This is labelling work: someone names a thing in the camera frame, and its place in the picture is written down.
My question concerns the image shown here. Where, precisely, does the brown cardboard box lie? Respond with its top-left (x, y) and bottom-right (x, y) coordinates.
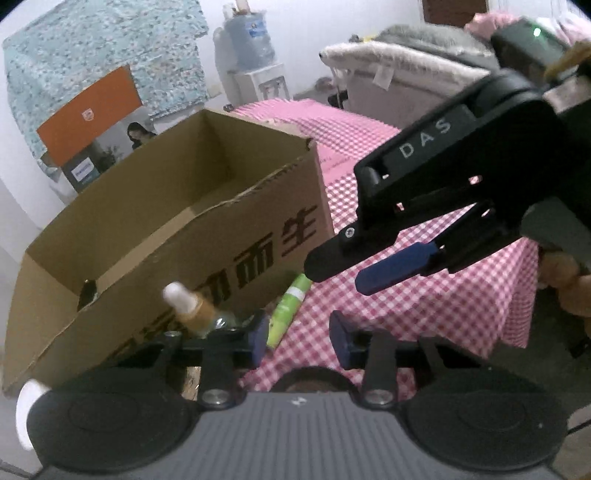
top-left (2, 110), bottom-right (334, 396)

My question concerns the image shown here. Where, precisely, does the floral patterned cloth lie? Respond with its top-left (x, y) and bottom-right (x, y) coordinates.
top-left (2, 0), bottom-right (208, 158)

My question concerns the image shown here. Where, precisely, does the amber dropper bottle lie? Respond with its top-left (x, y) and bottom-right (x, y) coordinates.
top-left (162, 282), bottom-right (238, 337)

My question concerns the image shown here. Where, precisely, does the green tube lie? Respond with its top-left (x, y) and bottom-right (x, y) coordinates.
top-left (266, 274), bottom-right (312, 350)

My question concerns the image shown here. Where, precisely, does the blue water jug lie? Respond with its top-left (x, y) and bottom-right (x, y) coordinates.
top-left (224, 12), bottom-right (276, 72)

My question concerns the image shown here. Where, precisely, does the pink checkered tablecloth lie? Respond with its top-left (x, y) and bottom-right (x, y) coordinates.
top-left (228, 97), bottom-right (541, 401)

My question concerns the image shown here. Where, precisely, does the white water dispenser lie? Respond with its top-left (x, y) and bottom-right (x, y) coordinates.
top-left (212, 27), bottom-right (291, 108)

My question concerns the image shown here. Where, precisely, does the orange Philips product box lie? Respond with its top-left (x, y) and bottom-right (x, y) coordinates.
top-left (37, 65), bottom-right (156, 193)

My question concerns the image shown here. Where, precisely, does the right hand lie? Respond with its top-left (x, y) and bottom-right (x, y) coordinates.
top-left (538, 251), bottom-right (591, 338)

